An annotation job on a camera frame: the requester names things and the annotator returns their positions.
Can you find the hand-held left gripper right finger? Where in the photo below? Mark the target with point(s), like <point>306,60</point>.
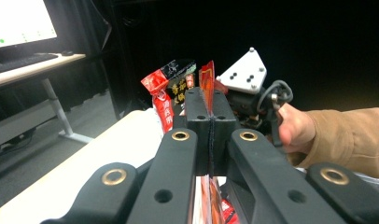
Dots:
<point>223,109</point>

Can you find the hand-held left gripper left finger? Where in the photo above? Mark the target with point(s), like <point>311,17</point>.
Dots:
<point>197,105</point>

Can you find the small orange-red packet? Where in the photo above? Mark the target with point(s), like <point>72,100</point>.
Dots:
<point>207,81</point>

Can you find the large red and black packet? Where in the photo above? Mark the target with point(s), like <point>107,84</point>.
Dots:
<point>175,74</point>

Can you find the white divided container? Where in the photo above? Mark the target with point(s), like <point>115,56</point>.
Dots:
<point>150,127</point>

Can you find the small red clear-window packet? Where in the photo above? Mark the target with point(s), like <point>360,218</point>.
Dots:
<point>229,213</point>

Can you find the white table mat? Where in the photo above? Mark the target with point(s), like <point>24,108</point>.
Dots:
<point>125,155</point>

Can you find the black curtain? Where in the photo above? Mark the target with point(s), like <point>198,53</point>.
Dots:
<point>81,37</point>

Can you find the black computer mouse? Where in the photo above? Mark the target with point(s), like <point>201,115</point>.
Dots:
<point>67,53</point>

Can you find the black keyboard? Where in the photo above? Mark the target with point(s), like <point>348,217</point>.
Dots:
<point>19,62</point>

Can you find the computer monitor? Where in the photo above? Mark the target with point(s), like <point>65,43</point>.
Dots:
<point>19,21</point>

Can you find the desk with grey metal frame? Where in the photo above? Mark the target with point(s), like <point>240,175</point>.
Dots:
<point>29,70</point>

